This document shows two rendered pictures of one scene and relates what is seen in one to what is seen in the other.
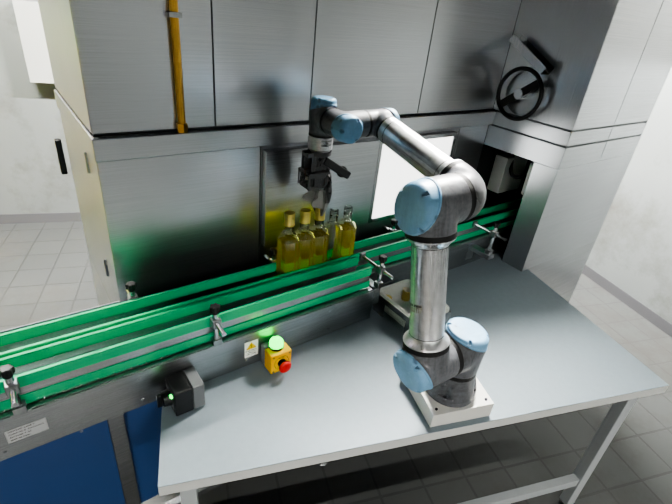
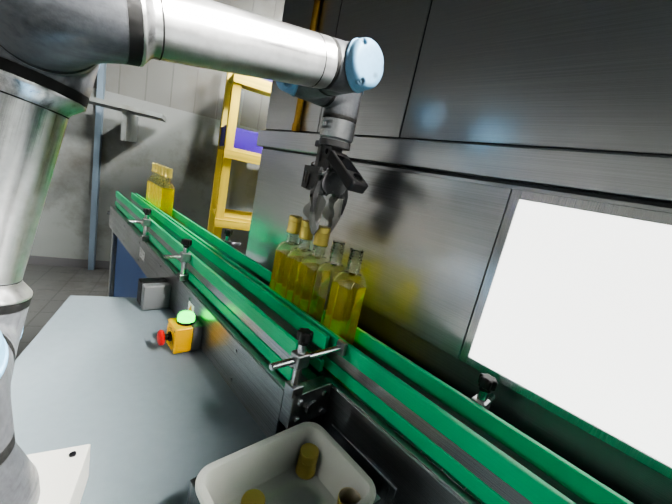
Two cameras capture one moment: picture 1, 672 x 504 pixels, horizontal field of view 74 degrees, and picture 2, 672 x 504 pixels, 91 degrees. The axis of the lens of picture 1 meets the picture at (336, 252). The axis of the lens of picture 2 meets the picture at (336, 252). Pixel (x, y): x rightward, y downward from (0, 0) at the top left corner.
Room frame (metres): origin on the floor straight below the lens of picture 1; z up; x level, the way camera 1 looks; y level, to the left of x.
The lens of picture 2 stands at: (1.29, -0.69, 1.27)
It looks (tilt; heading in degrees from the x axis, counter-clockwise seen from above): 12 degrees down; 84
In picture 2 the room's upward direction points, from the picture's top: 12 degrees clockwise
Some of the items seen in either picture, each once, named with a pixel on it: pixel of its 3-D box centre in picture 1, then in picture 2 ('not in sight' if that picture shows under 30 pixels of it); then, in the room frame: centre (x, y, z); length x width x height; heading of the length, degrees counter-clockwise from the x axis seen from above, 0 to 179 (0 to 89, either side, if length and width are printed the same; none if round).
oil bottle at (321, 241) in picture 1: (316, 253); (309, 296); (1.33, 0.07, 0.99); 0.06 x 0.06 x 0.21; 39
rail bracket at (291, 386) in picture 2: (376, 268); (309, 359); (1.34, -0.15, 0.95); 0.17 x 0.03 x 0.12; 39
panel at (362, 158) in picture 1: (367, 183); (476, 275); (1.63, -0.09, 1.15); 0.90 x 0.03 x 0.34; 129
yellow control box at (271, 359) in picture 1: (276, 356); (183, 334); (1.02, 0.15, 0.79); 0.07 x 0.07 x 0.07; 39
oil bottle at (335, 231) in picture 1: (330, 249); (325, 306); (1.37, 0.02, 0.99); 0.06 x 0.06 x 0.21; 40
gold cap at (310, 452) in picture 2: not in sight; (307, 460); (1.37, -0.21, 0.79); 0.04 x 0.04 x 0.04
